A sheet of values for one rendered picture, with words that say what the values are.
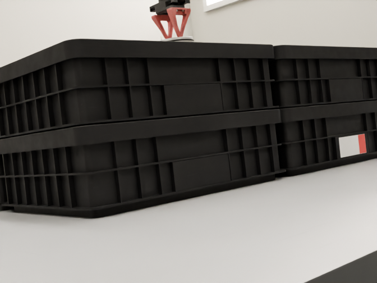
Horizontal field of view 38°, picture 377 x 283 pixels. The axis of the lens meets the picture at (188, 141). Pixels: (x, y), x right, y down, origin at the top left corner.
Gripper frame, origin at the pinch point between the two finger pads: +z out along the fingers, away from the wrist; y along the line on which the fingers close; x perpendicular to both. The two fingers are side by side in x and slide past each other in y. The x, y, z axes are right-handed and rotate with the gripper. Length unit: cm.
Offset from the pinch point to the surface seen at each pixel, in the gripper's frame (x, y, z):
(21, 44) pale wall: 82, -279, -57
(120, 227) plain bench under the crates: -62, 62, 35
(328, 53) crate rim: -6, 52, 15
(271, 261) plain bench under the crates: -66, 88, 36
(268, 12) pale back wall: 265, -195, -65
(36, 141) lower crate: -61, 40, 24
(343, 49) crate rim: -1, 52, 14
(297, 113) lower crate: -17, 52, 25
